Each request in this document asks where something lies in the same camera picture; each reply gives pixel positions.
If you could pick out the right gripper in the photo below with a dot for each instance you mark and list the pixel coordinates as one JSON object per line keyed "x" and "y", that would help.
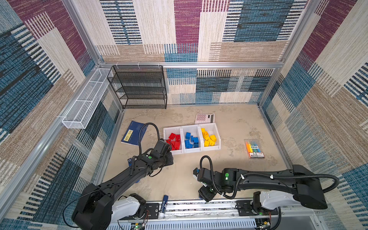
{"x": 206, "y": 195}

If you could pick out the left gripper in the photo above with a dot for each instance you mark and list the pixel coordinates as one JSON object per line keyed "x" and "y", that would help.
{"x": 170, "y": 158}

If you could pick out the red lego eight-stud brick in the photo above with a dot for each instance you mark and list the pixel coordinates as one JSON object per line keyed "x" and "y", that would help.
{"x": 175, "y": 145}

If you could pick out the red lego low brick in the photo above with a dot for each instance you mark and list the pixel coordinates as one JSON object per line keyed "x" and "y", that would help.
{"x": 178, "y": 138}

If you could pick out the blue lego eight-stud brick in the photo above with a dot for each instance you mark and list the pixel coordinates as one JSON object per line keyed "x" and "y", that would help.
{"x": 188, "y": 145}

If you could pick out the small blue lego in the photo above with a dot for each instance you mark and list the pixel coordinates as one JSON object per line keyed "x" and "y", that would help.
{"x": 188, "y": 135}

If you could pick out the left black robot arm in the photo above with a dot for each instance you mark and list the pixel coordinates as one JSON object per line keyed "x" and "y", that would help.
{"x": 100, "y": 205}

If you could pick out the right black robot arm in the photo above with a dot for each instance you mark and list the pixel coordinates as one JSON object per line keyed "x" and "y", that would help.
{"x": 273, "y": 189}

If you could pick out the left white plastic bin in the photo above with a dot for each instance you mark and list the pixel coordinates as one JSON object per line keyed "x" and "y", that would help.
{"x": 176, "y": 130}

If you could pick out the white plastic bin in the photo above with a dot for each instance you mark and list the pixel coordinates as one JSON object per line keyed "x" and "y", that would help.
{"x": 195, "y": 132}
{"x": 176, "y": 130}
{"x": 211, "y": 129}

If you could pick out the blue glue stick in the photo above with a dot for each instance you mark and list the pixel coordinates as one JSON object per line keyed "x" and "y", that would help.
{"x": 163, "y": 206}

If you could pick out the middle white plastic bin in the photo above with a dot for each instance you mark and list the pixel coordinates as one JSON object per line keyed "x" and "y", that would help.
{"x": 195, "y": 132}

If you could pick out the blue book yellow label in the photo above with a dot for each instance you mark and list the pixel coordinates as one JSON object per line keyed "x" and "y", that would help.
{"x": 133, "y": 133}

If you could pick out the pink calculator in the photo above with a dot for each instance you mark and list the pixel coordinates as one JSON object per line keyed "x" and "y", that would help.
{"x": 204, "y": 118}

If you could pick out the right white plastic bin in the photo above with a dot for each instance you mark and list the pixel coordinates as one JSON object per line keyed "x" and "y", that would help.
{"x": 211, "y": 129}

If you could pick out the highlighter marker pack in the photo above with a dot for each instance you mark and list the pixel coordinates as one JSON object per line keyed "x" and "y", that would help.
{"x": 253, "y": 149}

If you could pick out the black mesh shelf rack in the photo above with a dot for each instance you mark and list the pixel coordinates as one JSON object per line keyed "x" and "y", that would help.
{"x": 139, "y": 87}

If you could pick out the white wire mesh basket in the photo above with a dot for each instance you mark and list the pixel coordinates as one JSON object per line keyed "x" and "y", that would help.
{"x": 85, "y": 105}

